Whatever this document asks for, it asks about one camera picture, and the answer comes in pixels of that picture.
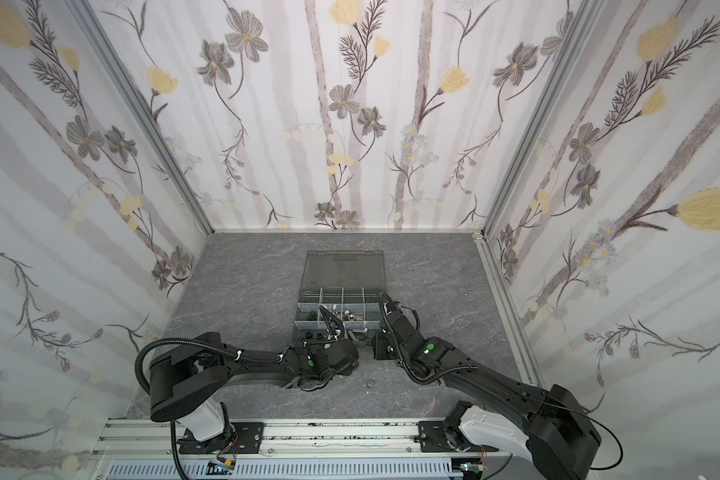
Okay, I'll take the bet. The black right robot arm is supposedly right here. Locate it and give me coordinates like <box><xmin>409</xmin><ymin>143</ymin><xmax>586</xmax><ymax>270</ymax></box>
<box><xmin>379</xmin><ymin>301</ymin><xmax>602</xmax><ymax>479</ymax></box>

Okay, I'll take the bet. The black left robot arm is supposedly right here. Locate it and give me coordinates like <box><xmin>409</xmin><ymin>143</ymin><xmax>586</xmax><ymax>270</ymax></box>
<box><xmin>134</xmin><ymin>332</ymin><xmax>359</xmax><ymax>443</ymax></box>

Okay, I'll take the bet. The green transparent compartment box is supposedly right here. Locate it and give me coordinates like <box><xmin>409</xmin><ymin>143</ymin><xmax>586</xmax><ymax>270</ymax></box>
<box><xmin>292</xmin><ymin>250</ymin><xmax>386</xmax><ymax>346</ymax></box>

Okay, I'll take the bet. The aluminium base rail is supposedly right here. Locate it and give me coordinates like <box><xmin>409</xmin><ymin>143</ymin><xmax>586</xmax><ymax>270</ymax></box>
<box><xmin>81</xmin><ymin>413</ymin><xmax>541</xmax><ymax>479</ymax></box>

